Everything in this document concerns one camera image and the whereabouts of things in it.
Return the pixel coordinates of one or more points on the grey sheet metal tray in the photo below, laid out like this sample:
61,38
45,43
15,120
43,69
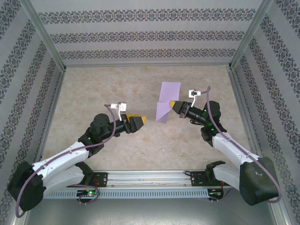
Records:
150,213

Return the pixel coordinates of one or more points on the aluminium side rail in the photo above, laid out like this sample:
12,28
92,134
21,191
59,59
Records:
240,98
55,98

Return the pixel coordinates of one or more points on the aluminium frame post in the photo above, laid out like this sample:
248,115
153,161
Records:
249,35
44,35

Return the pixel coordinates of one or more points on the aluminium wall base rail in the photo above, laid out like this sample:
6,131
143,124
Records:
150,65

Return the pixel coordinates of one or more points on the long aluminium mounting rail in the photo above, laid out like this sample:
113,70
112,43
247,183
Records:
150,179

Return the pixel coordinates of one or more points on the controller board with green light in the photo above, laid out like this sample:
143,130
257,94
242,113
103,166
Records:
90,193

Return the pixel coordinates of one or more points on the small controller board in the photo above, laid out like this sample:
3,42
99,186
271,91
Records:
215,193

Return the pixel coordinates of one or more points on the purple paper sheet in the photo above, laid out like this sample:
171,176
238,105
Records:
171,91

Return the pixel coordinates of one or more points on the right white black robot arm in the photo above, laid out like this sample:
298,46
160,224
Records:
234,147

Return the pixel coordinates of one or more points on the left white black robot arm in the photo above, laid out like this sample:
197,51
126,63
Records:
61,157

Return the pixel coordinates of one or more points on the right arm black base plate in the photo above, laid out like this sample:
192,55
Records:
198,179

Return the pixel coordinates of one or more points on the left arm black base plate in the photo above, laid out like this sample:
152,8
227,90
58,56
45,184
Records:
102,179

